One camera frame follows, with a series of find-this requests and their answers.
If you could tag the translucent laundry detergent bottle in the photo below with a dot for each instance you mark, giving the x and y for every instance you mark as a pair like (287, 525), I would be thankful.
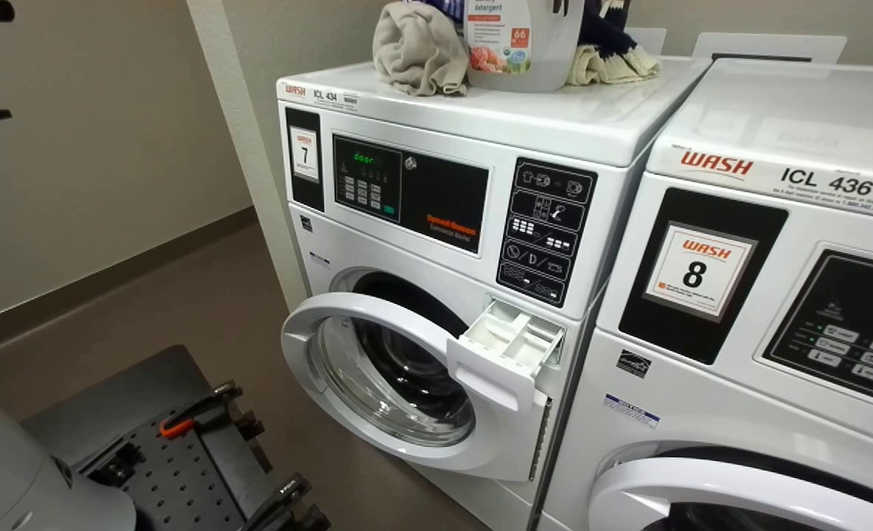
(543, 48)

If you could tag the white vertical corner post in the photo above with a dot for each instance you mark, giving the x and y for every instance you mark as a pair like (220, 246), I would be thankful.
(245, 147)

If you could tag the white detergent tray drawer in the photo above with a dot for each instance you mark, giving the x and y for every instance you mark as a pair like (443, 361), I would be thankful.
(512, 340)

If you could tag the wide white wall plate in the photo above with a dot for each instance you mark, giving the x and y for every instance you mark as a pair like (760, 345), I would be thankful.
(772, 45)

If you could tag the open round washer door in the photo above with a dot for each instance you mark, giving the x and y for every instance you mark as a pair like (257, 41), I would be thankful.
(515, 430)

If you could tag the beige crumpled cloth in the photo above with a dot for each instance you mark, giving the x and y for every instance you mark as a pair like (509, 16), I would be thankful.
(421, 48)

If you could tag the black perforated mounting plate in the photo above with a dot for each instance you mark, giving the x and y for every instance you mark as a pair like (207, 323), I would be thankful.
(172, 482)

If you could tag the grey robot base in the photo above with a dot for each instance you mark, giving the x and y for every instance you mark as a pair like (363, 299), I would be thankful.
(12, 473)

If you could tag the navy and cream cloth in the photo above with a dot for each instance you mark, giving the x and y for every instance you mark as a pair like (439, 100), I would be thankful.
(608, 45)

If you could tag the closed round washer door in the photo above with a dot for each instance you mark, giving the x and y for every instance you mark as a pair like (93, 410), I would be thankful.
(691, 491)

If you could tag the small white wall plate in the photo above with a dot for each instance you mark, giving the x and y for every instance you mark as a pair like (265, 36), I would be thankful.
(654, 39)

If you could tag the white washing machine number eight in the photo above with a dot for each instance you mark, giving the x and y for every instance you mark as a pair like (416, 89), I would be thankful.
(751, 393)

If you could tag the white washing machine number seven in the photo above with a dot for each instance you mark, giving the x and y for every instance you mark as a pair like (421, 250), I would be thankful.
(557, 128)

